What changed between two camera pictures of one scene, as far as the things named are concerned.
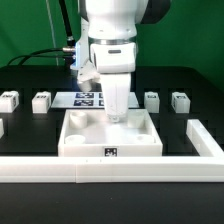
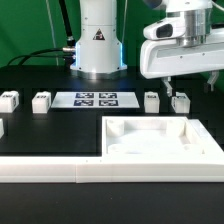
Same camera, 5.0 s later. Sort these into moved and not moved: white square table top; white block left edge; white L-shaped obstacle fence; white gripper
Moved: white gripper; white square table top
Not moved: white L-shaped obstacle fence; white block left edge
